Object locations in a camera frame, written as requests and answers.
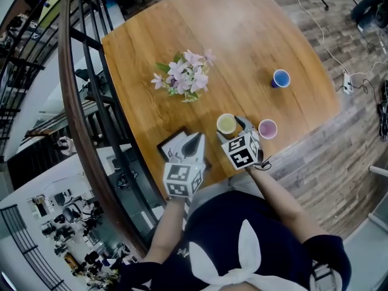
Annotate person's left forearm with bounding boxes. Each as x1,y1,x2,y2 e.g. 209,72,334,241
141,196,188,266

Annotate person's navy shirt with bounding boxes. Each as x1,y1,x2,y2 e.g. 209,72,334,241
119,190,353,291

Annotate black floor cable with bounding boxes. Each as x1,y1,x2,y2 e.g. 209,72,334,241
335,77,380,104

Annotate white panel edge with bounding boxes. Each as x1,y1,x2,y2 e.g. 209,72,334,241
368,164,388,176

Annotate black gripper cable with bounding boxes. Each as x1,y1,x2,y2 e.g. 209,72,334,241
256,158,273,172

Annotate red plastic cup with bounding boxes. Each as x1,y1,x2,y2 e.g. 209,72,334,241
258,118,278,140

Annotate yellow plastic cup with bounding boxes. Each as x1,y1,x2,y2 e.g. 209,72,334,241
216,113,238,135

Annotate brown wooden handrail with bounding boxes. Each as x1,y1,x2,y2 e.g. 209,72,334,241
57,0,150,258

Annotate white pot of pink flowers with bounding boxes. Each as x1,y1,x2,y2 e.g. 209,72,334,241
150,48,217,104

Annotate black cable bundle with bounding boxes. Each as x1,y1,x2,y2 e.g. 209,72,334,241
376,79,388,138

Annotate black framed deer picture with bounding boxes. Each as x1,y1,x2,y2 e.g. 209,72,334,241
156,126,213,172

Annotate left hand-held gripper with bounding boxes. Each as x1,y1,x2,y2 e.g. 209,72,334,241
162,132,207,199

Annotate blue plastic cup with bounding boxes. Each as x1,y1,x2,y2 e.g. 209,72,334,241
270,69,292,89

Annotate person's white bow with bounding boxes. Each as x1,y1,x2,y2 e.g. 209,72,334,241
189,219,310,291

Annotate white floor cable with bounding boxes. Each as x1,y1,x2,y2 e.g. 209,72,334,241
292,0,388,78

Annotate black metal railing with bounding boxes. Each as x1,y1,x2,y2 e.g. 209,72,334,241
67,0,165,243

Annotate person's right forearm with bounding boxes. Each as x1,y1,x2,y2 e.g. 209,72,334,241
244,164,327,246

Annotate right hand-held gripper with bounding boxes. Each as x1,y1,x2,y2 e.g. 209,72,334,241
216,116,264,171

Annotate grey buckled shoulder strap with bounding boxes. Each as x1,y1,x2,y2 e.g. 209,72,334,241
311,260,344,291

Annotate white power strip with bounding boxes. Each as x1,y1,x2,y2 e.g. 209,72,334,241
342,70,354,95

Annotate person's grey shorts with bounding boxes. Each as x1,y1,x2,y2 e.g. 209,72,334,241
184,173,265,212

